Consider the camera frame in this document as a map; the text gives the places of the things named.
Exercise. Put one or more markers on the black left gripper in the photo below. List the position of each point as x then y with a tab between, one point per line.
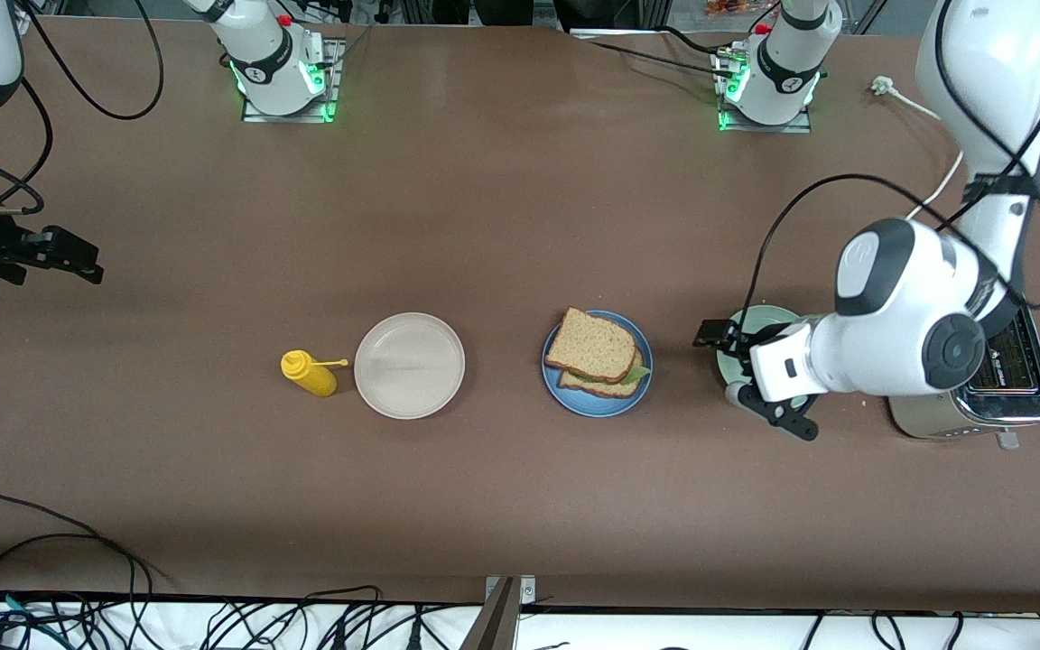
740	339

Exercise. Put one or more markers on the green lettuce leaf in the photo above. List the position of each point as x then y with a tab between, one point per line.
637	372

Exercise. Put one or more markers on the brown bread slice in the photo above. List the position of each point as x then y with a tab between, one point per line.
590	348
610	388

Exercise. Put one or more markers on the yellow mustard squeeze bottle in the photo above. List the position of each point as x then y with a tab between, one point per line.
311	375

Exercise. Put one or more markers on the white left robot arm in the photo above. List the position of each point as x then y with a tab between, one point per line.
917	316

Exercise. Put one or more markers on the mint green round plate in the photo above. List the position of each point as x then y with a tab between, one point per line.
728	361

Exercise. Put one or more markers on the blue round plate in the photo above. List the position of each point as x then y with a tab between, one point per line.
574	403

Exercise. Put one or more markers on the beige white round plate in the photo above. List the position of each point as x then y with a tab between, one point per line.
409	366

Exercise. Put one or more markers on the beige chrome toaster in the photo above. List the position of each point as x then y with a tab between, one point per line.
935	420

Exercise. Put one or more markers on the orange snack packet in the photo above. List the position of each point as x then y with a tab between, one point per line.
737	7

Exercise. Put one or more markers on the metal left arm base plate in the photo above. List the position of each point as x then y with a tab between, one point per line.
764	128

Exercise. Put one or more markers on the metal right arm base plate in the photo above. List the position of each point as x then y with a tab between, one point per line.
336	90

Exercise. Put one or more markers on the aluminium profile bracket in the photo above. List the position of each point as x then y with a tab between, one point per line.
497	623

